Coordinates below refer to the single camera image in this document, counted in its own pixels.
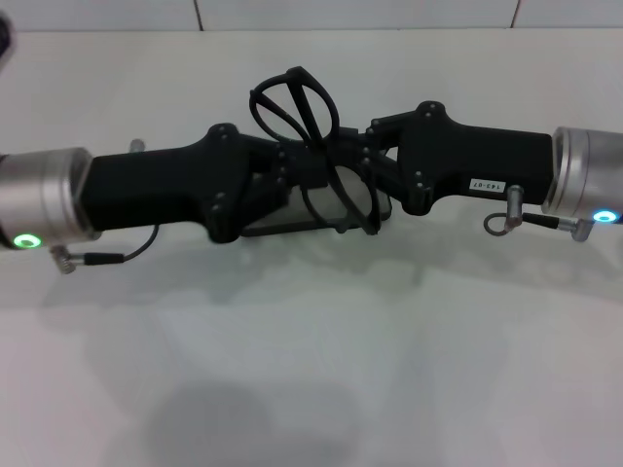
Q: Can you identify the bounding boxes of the black glasses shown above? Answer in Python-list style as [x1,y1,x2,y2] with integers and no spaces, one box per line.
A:
[248,65,381,238]

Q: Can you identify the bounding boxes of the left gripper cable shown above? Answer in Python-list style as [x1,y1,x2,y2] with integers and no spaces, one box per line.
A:
[51,223,160,276]

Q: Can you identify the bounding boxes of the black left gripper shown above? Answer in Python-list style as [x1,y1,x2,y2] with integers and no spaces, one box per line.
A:
[80,124,337,244]

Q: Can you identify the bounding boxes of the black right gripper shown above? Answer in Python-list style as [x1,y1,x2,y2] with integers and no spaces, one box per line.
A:
[340,100,559,218]

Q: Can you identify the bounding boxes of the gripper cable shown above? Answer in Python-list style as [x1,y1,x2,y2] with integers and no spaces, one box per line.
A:
[51,223,160,276]
[483,184,595,243]

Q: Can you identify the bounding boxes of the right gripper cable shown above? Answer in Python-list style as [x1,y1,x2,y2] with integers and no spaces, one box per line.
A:
[483,184,595,243]

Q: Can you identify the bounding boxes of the black glasses case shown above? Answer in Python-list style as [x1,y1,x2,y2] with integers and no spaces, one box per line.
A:
[240,184,394,239]

